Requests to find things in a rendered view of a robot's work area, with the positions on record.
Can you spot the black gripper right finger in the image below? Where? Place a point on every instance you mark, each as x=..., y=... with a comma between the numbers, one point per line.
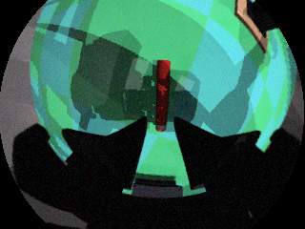
x=204, y=153

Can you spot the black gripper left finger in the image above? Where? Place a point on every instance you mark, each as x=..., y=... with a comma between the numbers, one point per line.
x=120, y=150

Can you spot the dark red peg with white band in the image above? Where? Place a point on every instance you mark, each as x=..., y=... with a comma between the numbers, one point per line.
x=163, y=77

